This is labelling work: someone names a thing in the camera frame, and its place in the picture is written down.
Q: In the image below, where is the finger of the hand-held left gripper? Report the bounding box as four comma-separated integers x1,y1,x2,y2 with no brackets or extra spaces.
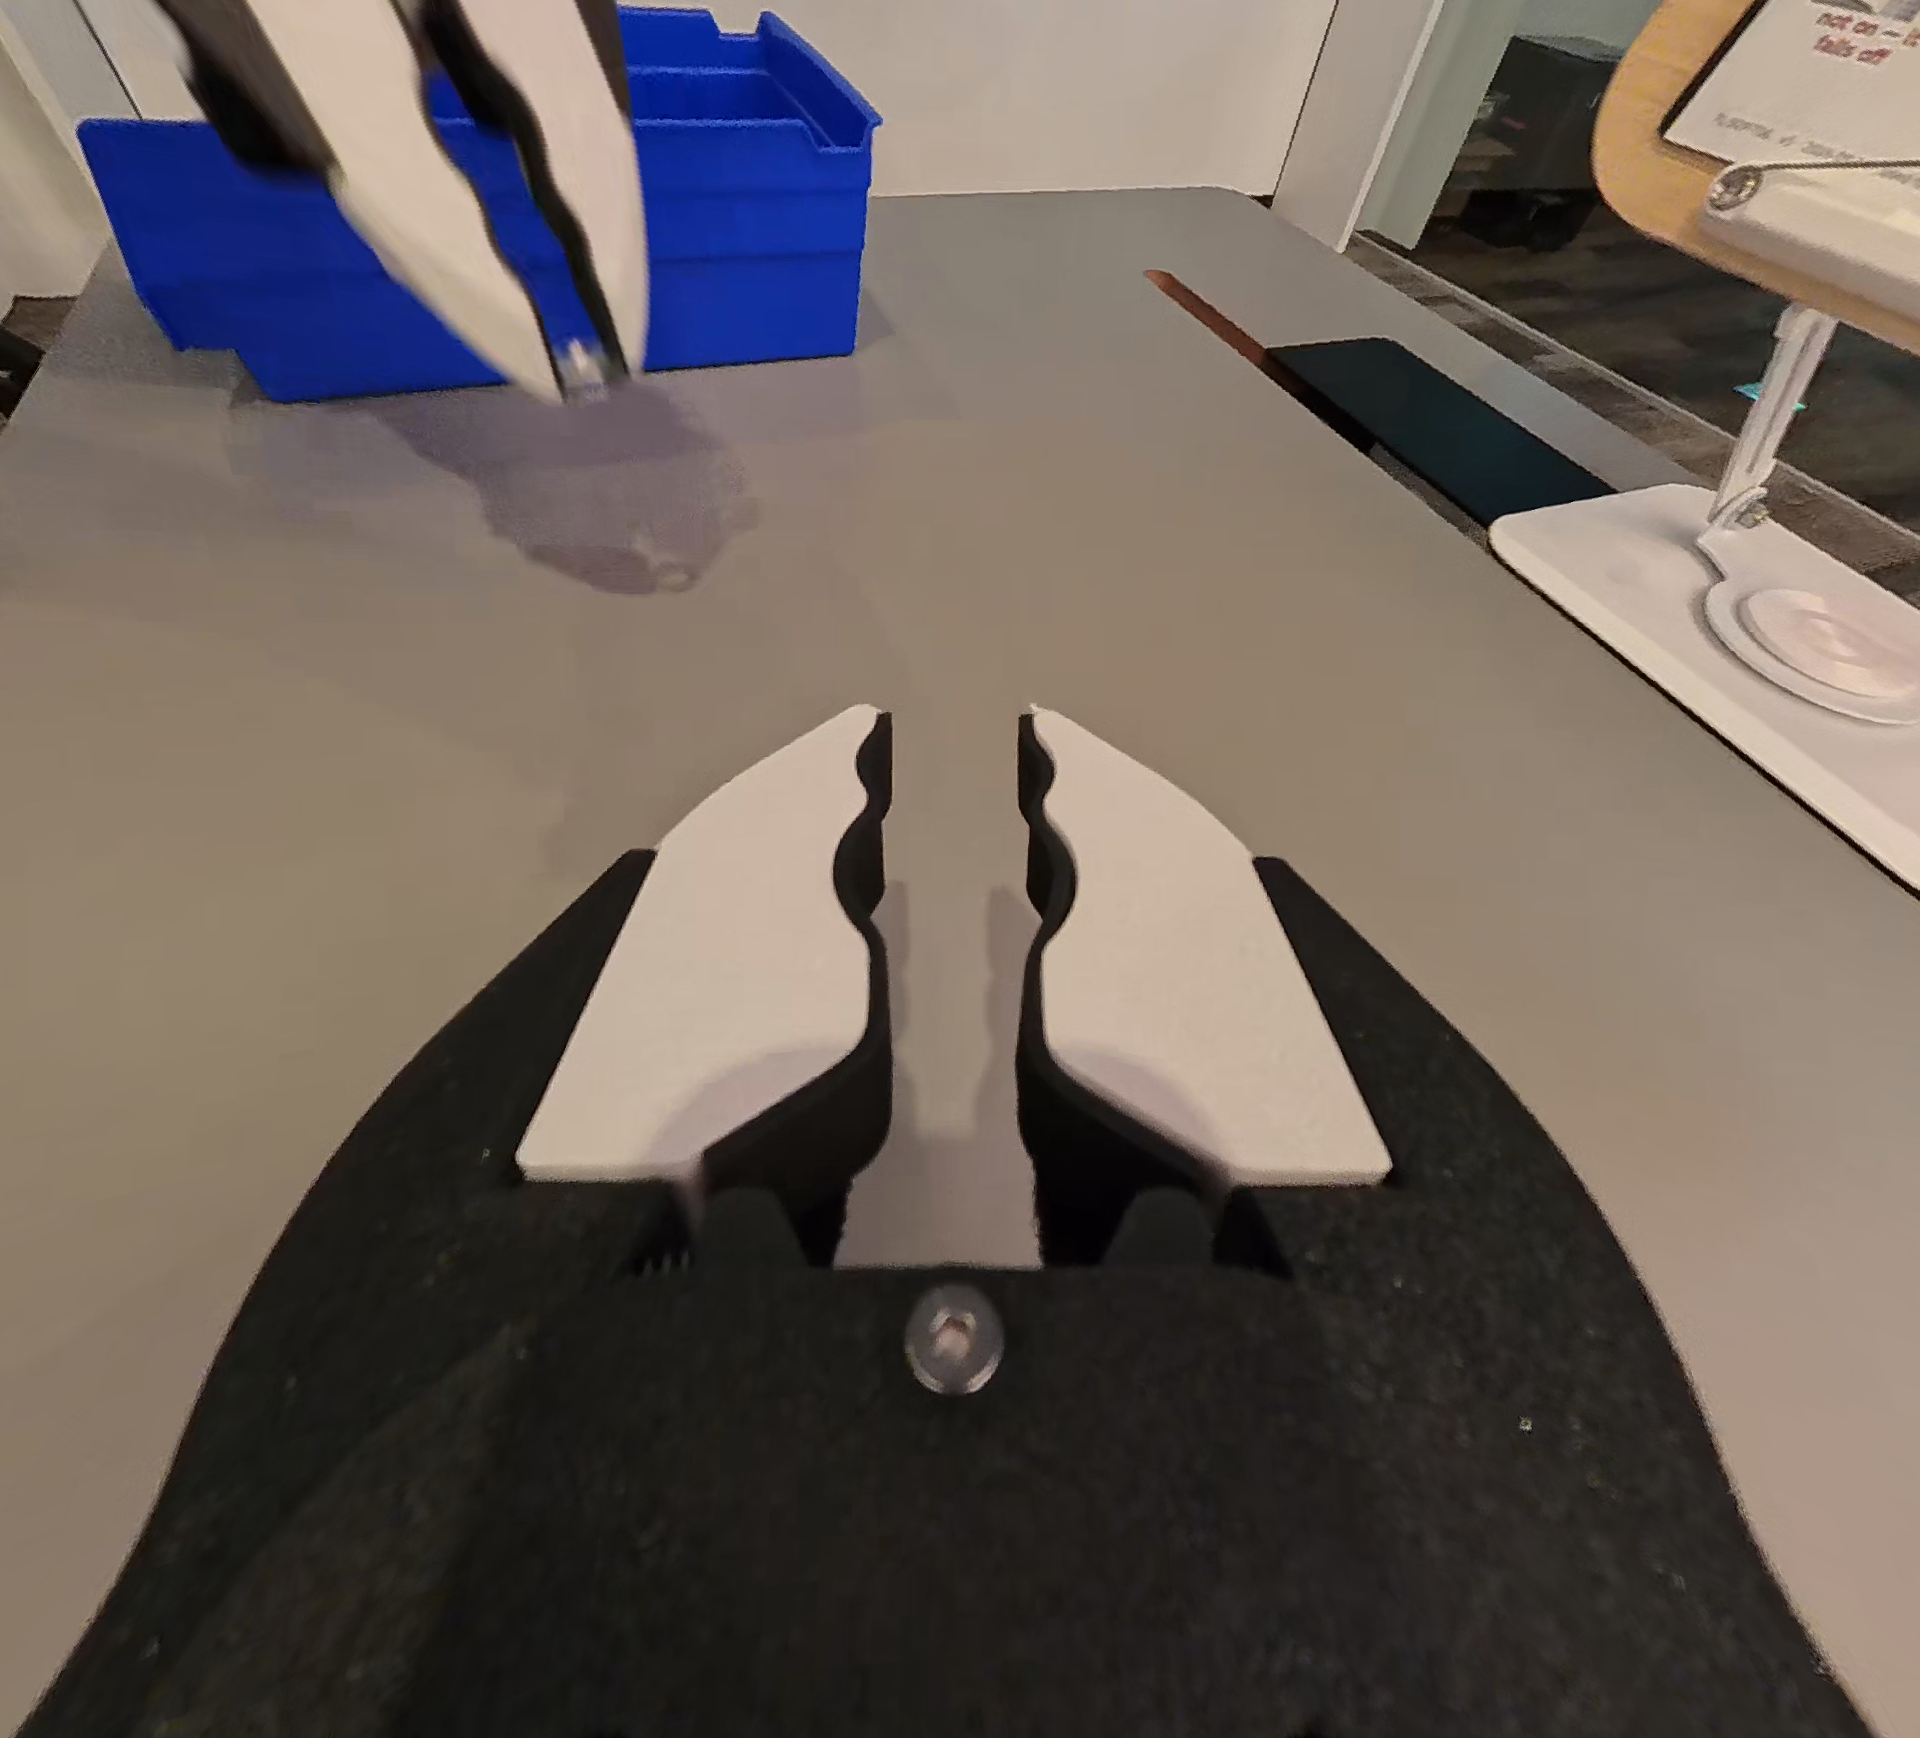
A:
190,0,574,404
435,0,651,382

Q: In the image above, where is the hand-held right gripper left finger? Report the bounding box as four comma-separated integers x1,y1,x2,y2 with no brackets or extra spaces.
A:
516,705,901,1267

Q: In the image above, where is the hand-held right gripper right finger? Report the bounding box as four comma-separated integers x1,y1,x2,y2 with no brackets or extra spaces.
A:
1015,705,1393,1267

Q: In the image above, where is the blue plastic bin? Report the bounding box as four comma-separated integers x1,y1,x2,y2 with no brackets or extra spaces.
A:
75,8,881,404

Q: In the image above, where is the white stand base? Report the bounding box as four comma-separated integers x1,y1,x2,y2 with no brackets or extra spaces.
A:
1485,316,1920,895

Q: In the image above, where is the dark grey waste bin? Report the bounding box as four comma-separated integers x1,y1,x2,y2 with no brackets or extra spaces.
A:
1433,34,1632,256

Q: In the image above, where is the white page holder bar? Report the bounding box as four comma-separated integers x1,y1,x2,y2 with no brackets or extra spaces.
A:
1694,155,1920,325

